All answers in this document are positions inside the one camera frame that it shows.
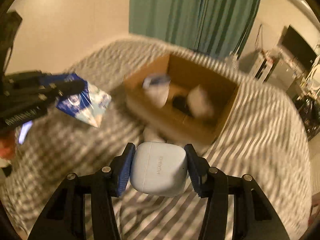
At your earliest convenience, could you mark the blue white snack packet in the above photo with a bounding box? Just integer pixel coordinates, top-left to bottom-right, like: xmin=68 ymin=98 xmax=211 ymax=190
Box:
xmin=41 ymin=73 xmax=112 ymax=128

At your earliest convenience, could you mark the white earbuds case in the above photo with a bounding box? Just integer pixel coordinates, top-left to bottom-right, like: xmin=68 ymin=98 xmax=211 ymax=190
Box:
xmin=130 ymin=142 xmax=188 ymax=197

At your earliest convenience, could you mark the white tape roll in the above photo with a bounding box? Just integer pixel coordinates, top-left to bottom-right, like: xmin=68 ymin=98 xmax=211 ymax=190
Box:
xmin=187 ymin=86 xmax=215 ymax=120

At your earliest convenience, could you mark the person's left hand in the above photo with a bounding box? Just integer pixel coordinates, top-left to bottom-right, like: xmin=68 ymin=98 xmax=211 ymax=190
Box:
xmin=0 ymin=131 xmax=16 ymax=160

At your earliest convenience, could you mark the lit smartphone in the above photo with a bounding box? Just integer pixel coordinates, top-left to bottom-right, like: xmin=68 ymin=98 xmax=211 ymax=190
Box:
xmin=18 ymin=121 xmax=33 ymax=145

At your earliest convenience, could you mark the black item in box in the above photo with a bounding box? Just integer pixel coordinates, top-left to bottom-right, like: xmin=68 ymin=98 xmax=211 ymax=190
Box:
xmin=172 ymin=95 xmax=193 ymax=117

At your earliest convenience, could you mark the grey checkered bed quilt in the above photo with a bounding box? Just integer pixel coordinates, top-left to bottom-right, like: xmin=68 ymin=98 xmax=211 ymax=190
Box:
xmin=1 ymin=38 xmax=312 ymax=239

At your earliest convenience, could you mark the cardboard box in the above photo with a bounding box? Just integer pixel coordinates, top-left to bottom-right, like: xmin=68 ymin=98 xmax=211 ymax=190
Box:
xmin=123 ymin=54 xmax=239 ymax=147

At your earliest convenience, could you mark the black garbage bag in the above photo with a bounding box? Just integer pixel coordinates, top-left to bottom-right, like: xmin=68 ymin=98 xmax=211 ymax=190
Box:
xmin=295 ymin=96 xmax=319 ymax=141

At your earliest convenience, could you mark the small grey fridge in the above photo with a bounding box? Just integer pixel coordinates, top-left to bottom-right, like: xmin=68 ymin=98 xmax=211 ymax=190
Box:
xmin=264 ymin=59 xmax=296 ymax=91

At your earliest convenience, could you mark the round white vanity mirror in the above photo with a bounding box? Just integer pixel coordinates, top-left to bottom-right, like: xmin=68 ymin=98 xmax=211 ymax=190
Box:
xmin=309 ymin=60 xmax=320 ymax=91

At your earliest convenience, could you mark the green curtain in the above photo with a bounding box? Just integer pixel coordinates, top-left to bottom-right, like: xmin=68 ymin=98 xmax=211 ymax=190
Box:
xmin=129 ymin=0 xmax=261 ymax=57

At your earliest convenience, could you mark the black wall television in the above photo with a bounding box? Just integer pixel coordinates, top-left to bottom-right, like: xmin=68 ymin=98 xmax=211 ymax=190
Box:
xmin=280 ymin=25 xmax=317 ymax=72

